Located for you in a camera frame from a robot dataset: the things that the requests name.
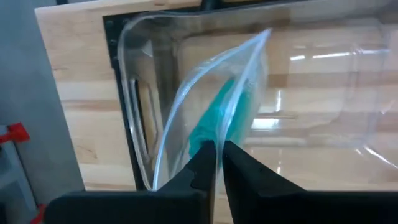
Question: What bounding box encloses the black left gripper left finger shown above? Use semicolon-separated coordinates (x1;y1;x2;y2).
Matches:
43;140;217;224

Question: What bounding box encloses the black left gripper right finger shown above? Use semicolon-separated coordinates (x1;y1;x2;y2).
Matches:
222;140;398;224

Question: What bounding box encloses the teal elastic bandage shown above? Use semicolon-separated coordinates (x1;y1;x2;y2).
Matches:
188;77;254;169

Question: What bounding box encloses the clear plastic bag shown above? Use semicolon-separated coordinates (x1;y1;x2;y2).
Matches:
152;27;273;192

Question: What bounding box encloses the red bar clamp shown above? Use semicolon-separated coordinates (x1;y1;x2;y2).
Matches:
30;203;47;224
0;122;31;146

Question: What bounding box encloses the clear plastic bin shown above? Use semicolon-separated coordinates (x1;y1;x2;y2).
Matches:
116;0;398;192

